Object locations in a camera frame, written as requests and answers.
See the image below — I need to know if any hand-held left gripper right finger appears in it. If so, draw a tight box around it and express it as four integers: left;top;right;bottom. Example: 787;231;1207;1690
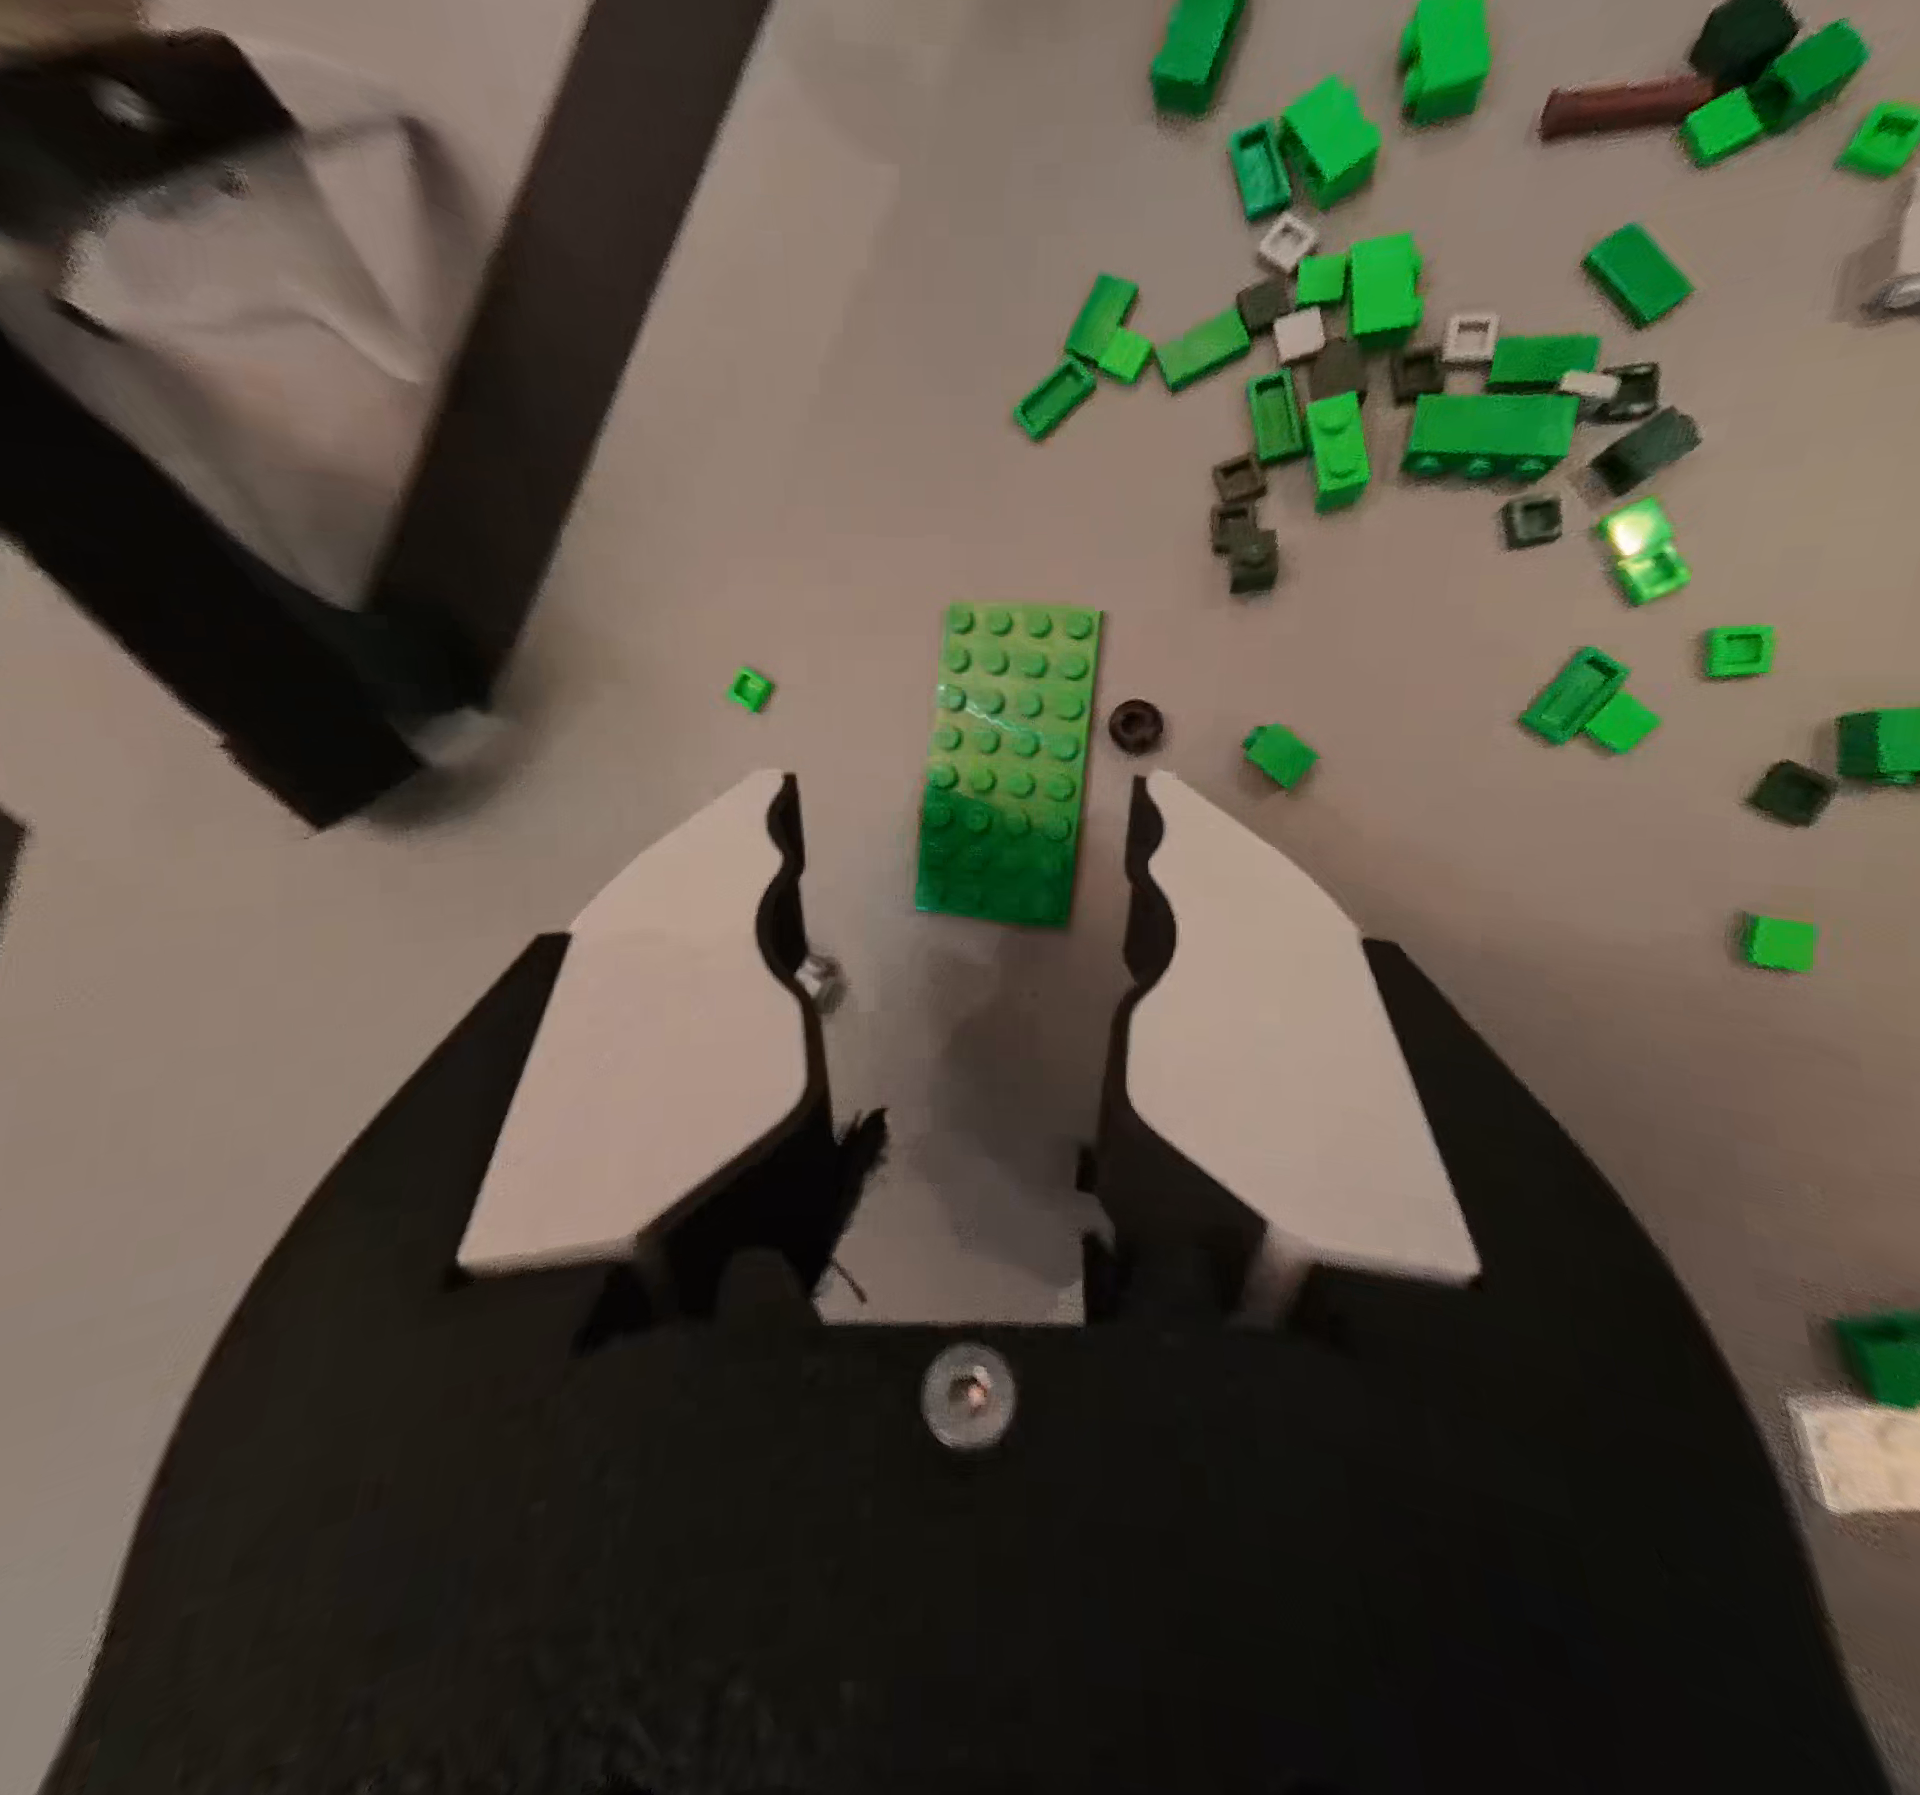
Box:
1099;771;1484;1327

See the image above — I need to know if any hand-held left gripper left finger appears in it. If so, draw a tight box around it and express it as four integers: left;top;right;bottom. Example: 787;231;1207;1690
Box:
453;771;835;1279

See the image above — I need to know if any green lego base plate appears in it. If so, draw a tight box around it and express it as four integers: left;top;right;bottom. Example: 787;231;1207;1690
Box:
914;603;1103;931

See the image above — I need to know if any pile of lego pieces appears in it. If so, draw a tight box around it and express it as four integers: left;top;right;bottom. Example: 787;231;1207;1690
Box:
1013;0;1920;979

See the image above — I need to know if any green lego brick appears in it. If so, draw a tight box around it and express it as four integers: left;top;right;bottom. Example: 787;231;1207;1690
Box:
1832;1313;1920;1411

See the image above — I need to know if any white lego brick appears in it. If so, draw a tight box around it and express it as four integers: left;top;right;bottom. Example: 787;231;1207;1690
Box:
1791;1396;1920;1513

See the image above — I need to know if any brown lego bar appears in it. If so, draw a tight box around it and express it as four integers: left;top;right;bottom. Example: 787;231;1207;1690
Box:
1541;75;1713;143

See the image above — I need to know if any black and white device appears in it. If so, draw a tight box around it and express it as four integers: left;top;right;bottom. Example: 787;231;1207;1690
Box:
0;24;505;829

